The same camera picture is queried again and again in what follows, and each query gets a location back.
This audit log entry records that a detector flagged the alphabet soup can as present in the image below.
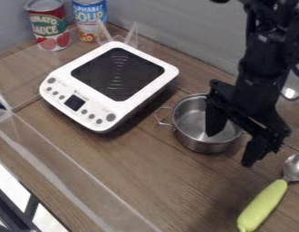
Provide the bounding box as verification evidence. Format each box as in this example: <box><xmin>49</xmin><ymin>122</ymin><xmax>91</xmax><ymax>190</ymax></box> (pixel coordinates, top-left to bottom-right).
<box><xmin>71</xmin><ymin>0</ymin><xmax>107</xmax><ymax>43</ymax></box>

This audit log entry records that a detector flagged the spoon with green handle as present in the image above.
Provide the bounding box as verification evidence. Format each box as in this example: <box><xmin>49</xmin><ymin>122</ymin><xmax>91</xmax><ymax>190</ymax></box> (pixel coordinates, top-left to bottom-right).
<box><xmin>237</xmin><ymin>154</ymin><xmax>299</xmax><ymax>232</ymax></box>

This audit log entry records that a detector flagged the white and black induction stove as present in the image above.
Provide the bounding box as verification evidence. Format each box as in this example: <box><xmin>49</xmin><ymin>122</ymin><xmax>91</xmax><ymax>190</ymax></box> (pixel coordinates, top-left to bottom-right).
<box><xmin>39</xmin><ymin>41</ymin><xmax>178</xmax><ymax>133</ymax></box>

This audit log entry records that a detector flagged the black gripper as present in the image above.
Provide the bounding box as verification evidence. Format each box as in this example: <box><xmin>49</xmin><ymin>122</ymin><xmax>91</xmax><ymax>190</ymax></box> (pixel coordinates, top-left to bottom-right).
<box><xmin>205</xmin><ymin>61</ymin><xmax>290</xmax><ymax>168</ymax></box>

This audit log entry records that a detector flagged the clear acrylic corner bracket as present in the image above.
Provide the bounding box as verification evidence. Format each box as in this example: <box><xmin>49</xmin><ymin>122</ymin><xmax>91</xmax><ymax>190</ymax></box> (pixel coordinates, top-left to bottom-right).
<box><xmin>95</xmin><ymin>20</ymin><xmax>138</xmax><ymax>48</ymax></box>

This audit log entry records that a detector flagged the tomato sauce can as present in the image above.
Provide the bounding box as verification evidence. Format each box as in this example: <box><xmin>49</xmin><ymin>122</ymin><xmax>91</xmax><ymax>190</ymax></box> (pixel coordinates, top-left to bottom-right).
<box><xmin>23</xmin><ymin>0</ymin><xmax>71</xmax><ymax>52</ymax></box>

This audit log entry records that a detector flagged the black metal frame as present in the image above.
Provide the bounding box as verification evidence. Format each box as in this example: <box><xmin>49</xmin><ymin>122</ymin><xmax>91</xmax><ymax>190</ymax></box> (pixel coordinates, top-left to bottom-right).
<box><xmin>0</xmin><ymin>189</ymin><xmax>41</xmax><ymax>232</ymax></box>

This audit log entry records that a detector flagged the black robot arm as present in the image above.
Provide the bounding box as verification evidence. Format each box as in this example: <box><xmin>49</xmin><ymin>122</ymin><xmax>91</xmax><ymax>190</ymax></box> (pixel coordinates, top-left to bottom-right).
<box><xmin>205</xmin><ymin>0</ymin><xmax>299</xmax><ymax>167</ymax></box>

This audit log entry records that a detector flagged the silver pot with handles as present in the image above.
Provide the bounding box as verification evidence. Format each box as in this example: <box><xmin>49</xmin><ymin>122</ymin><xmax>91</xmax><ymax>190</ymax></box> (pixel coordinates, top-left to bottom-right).
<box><xmin>154</xmin><ymin>93</ymin><xmax>241</xmax><ymax>154</ymax></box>

